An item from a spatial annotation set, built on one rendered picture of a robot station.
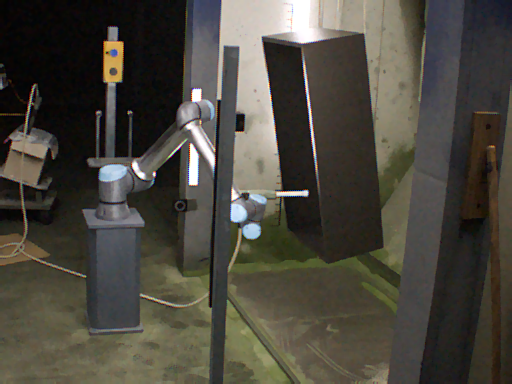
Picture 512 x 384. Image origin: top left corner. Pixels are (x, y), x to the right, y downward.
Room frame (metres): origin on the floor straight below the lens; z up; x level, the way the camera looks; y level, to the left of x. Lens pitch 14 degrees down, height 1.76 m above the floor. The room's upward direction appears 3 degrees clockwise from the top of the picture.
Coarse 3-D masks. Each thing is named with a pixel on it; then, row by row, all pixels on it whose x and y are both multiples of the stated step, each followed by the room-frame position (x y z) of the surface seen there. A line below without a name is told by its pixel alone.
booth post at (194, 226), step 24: (192, 0) 4.59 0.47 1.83; (216, 0) 4.61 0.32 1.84; (192, 24) 4.57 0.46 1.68; (216, 24) 4.61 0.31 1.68; (192, 48) 4.56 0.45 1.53; (216, 48) 4.61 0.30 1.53; (192, 72) 4.56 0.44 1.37; (216, 72) 4.62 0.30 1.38; (216, 96) 4.62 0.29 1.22; (192, 192) 4.58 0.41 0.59; (192, 216) 4.58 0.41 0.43; (192, 240) 4.58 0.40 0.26; (192, 264) 4.58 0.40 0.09
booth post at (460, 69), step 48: (432, 0) 1.99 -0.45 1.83; (480, 0) 1.86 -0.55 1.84; (432, 48) 1.97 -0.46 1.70; (480, 48) 1.87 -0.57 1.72; (432, 96) 1.95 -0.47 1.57; (480, 96) 1.87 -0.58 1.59; (432, 144) 1.93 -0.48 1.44; (432, 192) 1.91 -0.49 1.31; (432, 240) 1.88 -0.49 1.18; (480, 240) 1.89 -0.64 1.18; (432, 288) 1.85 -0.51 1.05; (480, 288) 1.90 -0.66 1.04; (432, 336) 1.85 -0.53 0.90
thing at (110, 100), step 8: (112, 32) 4.59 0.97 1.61; (112, 88) 4.60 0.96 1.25; (112, 96) 4.60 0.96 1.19; (112, 104) 4.60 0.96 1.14; (112, 112) 4.60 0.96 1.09; (112, 120) 4.60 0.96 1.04; (112, 128) 4.60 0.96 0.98; (112, 136) 4.60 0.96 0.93; (112, 144) 4.60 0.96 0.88; (112, 152) 4.60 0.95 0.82
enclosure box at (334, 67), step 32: (288, 32) 4.19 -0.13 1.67; (320, 32) 3.99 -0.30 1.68; (352, 32) 3.81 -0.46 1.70; (288, 64) 4.24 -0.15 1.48; (320, 64) 3.65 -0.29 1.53; (352, 64) 3.71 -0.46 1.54; (288, 96) 4.24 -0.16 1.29; (320, 96) 3.65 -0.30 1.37; (352, 96) 3.72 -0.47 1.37; (288, 128) 4.25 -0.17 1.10; (320, 128) 3.66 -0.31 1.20; (352, 128) 3.72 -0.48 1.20; (288, 160) 4.25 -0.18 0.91; (320, 160) 3.67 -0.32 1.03; (352, 160) 3.73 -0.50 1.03; (320, 192) 3.67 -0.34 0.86; (352, 192) 3.74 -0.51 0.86; (288, 224) 4.27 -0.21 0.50; (320, 224) 4.30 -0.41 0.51; (352, 224) 3.75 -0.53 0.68; (320, 256) 3.79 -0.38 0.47; (352, 256) 3.76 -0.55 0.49
